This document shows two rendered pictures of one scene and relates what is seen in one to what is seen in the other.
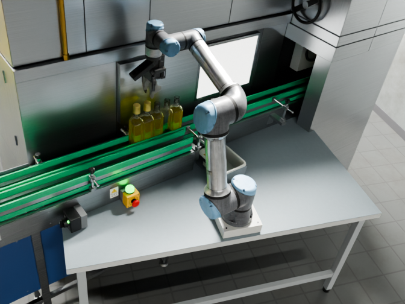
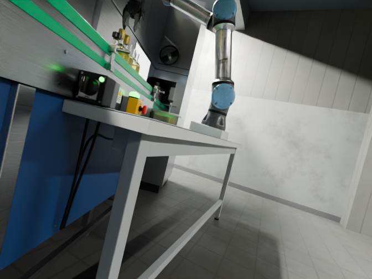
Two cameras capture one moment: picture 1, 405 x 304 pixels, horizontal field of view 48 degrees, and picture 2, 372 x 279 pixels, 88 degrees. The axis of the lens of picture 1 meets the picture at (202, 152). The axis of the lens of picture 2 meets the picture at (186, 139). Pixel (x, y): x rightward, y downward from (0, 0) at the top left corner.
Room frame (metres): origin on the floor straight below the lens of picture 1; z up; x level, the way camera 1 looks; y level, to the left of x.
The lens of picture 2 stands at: (0.77, 0.71, 0.74)
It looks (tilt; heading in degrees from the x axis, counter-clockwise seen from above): 2 degrees down; 316
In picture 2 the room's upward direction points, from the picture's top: 14 degrees clockwise
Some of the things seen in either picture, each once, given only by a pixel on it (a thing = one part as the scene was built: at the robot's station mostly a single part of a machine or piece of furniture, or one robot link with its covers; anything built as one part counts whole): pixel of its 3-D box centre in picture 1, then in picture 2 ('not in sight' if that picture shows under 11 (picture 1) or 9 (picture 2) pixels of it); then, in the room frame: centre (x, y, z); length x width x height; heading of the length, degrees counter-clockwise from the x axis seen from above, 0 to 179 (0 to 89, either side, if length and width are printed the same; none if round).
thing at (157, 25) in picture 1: (154, 34); not in sight; (1.83, 0.28, 1.51); 0.09 x 0.08 x 0.11; 40
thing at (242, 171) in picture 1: (217, 161); (160, 118); (1.90, -0.09, 0.79); 0.27 x 0.17 x 0.08; 42
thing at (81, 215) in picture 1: (75, 218); (98, 91); (1.35, 0.52, 0.79); 0.08 x 0.08 x 0.08; 42
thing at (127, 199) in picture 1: (129, 196); (132, 107); (1.54, 0.32, 0.79); 0.07 x 0.07 x 0.07; 42
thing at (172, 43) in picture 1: (169, 43); not in sight; (1.76, 0.20, 1.50); 0.11 x 0.11 x 0.08; 40
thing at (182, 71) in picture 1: (192, 75); (128, 60); (2.17, 0.11, 1.15); 0.90 x 0.03 x 0.34; 132
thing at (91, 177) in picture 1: (94, 183); (119, 53); (1.44, 0.46, 0.94); 0.07 x 0.04 x 0.13; 42
